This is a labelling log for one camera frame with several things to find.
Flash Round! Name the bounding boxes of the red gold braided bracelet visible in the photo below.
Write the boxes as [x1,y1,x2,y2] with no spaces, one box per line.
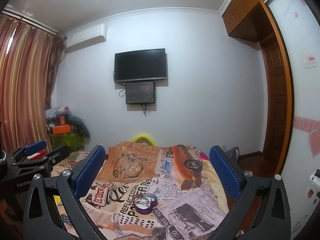
[133,195,151,207]

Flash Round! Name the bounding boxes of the purple heart jewelry box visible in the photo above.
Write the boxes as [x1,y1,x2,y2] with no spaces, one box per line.
[132,193,158,215]

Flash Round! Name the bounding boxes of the white suitcase with stickers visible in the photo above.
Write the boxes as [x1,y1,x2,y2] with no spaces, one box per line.
[291,168,319,239]

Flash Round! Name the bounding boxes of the green covered side table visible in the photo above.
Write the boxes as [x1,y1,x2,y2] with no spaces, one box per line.
[49,132,85,152]

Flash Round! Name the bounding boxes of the orange box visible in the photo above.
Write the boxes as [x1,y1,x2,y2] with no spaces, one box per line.
[52,125,71,135]

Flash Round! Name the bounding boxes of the dark green jacket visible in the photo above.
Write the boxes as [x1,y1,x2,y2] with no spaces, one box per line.
[67,115,91,145]

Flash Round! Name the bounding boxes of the dark bag on floor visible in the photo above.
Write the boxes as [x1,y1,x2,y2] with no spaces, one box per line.
[225,146,240,163]

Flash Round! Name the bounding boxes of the newspaper print bed cover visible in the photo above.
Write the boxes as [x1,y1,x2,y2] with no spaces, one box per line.
[49,141,234,240]

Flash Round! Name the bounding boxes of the gold bangle in box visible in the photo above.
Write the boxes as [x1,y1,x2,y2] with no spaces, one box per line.
[135,197,152,209]

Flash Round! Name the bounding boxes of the striped red gold curtain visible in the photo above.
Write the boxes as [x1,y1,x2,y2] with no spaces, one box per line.
[1,14,65,153]

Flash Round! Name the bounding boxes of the yellow pillow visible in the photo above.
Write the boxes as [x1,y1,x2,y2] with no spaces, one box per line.
[131,133,158,146]

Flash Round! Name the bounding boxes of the brown wooden door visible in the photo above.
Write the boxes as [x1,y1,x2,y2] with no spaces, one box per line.
[258,2,295,176]

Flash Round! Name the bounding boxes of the white air conditioner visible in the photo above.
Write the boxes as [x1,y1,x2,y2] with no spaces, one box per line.
[66,23,107,53]

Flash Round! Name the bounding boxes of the white wardrobe with hearts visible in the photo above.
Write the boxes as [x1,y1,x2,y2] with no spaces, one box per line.
[265,0,320,238]

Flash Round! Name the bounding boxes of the wooden overhead cabinet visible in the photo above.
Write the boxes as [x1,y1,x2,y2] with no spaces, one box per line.
[222,0,274,43]

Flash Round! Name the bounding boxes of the small black wall monitor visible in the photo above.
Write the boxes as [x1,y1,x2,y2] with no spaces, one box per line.
[125,81,156,105]

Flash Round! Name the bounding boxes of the large black wall television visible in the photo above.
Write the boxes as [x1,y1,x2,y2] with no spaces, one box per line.
[114,48,168,83]

